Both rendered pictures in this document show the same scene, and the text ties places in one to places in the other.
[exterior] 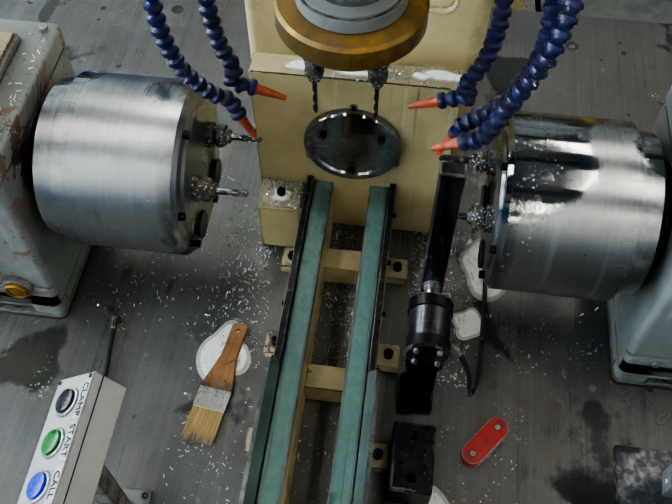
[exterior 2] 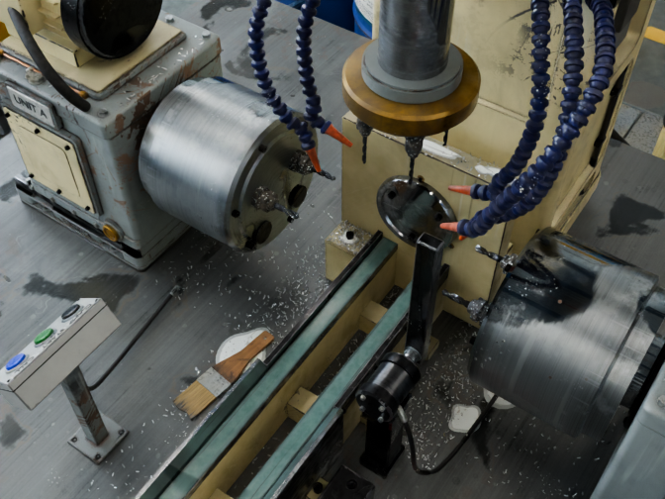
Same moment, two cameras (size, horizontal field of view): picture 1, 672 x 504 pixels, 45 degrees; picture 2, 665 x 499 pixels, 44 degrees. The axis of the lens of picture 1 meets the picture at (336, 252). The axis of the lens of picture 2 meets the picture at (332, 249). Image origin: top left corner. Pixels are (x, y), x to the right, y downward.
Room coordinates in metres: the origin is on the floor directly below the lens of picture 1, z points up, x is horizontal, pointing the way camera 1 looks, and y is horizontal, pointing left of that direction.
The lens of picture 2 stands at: (-0.06, -0.33, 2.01)
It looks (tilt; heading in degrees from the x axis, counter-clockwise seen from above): 50 degrees down; 28
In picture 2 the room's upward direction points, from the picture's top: straight up
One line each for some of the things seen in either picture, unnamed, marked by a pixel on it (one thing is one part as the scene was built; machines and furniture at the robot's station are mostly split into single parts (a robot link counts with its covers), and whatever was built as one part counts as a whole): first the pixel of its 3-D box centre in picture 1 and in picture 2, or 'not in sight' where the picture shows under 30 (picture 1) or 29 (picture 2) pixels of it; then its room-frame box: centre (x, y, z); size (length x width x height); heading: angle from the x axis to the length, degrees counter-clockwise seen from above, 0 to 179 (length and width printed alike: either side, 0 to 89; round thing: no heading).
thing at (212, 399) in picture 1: (219, 381); (227, 371); (0.52, 0.18, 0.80); 0.21 x 0.05 x 0.01; 165
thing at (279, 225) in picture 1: (283, 212); (349, 255); (0.80, 0.09, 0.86); 0.07 x 0.06 x 0.12; 83
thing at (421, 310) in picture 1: (455, 256); (467, 347); (0.67, -0.18, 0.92); 0.45 x 0.13 x 0.24; 173
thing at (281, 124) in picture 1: (356, 134); (431, 209); (0.87, -0.03, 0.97); 0.30 x 0.11 x 0.34; 83
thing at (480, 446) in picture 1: (484, 442); not in sight; (0.42, -0.22, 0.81); 0.09 x 0.03 x 0.02; 135
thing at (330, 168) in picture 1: (352, 147); (415, 215); (0.81, -0.02, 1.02); 0.15 x 0.02 x 0.15; 83
